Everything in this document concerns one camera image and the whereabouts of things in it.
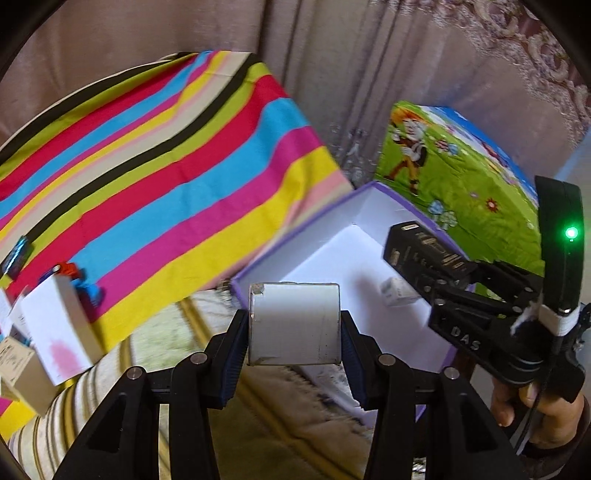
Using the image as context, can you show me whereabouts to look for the small red object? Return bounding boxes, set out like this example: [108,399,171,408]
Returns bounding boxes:
[50,261,85,280]

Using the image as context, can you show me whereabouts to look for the green cartoon printed box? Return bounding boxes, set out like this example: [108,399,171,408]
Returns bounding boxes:
[374,100,546,278]

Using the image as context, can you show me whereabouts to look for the white carton box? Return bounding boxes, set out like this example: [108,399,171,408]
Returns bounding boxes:
[10,273,105,387]

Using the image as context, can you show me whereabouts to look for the person's right forearm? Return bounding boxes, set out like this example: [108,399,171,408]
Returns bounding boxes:
[519,422,591,480]

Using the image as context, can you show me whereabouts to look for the beige patterned curtain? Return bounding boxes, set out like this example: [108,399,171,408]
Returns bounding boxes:
[14,0,591,259]

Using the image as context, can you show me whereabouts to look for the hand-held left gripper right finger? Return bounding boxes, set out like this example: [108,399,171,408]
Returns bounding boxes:
[339,310,529,480]

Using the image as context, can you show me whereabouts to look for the purple storage box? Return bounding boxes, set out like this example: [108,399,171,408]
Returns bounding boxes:
[231,181,467,428]

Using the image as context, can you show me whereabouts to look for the small white printed box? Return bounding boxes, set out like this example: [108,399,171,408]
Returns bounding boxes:
[379,277,416,308]

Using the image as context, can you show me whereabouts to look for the teal box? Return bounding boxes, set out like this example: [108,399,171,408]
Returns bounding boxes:
[0,235,34,280]

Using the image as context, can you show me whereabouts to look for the small blue box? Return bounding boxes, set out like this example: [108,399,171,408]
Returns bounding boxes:
[74,277,104,308]

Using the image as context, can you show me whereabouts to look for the person's right hand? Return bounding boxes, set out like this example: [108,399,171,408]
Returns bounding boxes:
[490,378,591,448]

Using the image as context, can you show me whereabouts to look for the striped colourful cloth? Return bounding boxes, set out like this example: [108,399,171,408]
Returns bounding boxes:
[0,51,356,432]

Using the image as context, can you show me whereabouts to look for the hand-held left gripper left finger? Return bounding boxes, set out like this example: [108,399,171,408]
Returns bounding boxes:
[53,308,250,480]

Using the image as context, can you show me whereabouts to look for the striped sofa cushion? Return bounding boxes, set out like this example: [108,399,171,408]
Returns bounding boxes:
[7,286,426,480]

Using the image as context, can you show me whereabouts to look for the beige cardboard box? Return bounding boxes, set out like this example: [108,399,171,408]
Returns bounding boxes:
[0,336,58,416]

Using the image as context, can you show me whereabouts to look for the white box with silver edges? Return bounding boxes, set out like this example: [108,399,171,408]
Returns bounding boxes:
[248,282,342,366]

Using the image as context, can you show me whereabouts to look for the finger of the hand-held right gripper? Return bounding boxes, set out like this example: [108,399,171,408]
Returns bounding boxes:
[462,258,544,305]
[427,288,513,370]

